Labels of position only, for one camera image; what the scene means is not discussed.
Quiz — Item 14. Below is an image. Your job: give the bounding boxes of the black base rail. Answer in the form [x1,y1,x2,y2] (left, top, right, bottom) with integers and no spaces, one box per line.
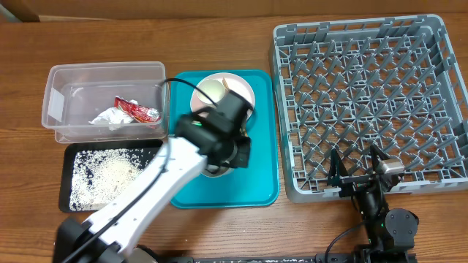
[155,254,418,263]

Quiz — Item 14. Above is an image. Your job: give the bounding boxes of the small pink plate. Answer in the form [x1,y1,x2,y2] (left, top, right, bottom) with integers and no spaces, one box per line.
[190,91,214,112]

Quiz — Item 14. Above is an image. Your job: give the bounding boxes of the spilled rice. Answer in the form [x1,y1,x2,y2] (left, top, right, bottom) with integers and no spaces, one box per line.
[67,148,159,212]

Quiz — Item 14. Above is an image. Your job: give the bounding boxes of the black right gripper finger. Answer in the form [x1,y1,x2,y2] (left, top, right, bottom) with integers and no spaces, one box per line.
[327,148,348,187]
[369,144,390,172]

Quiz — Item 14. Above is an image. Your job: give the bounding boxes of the white bowl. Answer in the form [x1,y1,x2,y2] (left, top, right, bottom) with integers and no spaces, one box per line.
[201,164,234,178]

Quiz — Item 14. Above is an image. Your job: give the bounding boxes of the teal plastic tray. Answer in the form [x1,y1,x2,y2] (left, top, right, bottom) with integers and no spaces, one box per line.
[171,69,280,209]

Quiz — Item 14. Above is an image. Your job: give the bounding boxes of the wooden chopstick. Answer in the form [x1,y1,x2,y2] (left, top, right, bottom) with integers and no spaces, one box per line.
[222,78,230,92]

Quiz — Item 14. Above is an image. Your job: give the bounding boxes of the white tissue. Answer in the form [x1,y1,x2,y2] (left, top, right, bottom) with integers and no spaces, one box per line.
[89,106,134,131]

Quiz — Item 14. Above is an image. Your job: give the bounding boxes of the cream cup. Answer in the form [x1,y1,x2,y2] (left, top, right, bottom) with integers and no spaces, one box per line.
[196,79,226,104]

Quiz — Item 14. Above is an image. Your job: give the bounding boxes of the black tray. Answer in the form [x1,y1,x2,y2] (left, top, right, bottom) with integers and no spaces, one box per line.
[58,139,163,213]

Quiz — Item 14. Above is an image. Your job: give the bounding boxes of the red snack wrapper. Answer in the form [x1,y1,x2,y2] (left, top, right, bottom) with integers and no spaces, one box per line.
[114,96,162,123]

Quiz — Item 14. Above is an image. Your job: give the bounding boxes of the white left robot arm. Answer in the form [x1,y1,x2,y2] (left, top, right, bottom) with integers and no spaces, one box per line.
[53,90,254,262]

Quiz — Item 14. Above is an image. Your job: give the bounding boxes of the clear plastic waste bin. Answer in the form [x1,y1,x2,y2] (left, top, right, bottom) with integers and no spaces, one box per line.
[42,61,169,144]

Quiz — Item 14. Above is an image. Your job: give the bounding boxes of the large pink plate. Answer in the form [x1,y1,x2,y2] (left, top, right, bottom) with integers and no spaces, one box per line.
[197,72,255,107]

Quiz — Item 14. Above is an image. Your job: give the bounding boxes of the grey plastic dish rack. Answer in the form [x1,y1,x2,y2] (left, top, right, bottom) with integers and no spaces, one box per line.
[271,15,467,203]

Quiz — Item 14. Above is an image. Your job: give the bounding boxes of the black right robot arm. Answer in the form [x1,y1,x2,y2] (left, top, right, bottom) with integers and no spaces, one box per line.
[323,145,419,262]

